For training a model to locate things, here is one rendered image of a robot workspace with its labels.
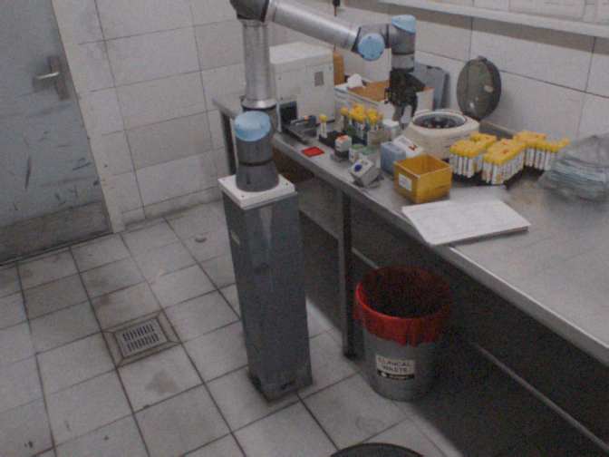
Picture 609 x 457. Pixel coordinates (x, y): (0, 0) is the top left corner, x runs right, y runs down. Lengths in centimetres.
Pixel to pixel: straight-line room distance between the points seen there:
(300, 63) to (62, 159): 166
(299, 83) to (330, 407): 131
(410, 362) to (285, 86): 119
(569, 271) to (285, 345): 110
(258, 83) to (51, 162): 186
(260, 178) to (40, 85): 182
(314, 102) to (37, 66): 158
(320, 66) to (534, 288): 138
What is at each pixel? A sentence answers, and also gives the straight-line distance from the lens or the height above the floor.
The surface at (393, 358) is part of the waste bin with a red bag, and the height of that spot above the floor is 24.
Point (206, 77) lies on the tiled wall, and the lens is 366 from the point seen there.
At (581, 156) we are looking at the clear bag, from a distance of 191.
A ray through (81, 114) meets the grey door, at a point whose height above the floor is 77.
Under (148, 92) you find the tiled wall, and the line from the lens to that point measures 357.
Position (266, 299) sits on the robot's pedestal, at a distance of 204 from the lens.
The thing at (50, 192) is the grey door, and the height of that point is 37.
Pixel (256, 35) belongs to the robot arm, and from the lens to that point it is 188.
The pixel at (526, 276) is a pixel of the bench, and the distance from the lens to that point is 151.
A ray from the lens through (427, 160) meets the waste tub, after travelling 192.
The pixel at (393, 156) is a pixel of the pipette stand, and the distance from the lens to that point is 193.
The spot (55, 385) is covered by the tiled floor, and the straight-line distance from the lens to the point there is 272.
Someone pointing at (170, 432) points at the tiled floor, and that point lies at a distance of 235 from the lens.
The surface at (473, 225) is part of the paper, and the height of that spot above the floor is 89.
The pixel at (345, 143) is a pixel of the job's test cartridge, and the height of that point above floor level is 94.
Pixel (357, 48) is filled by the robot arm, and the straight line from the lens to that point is 173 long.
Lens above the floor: 171
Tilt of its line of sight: 30 degrees down
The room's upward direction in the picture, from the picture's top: 4 degrees counter-clockwise
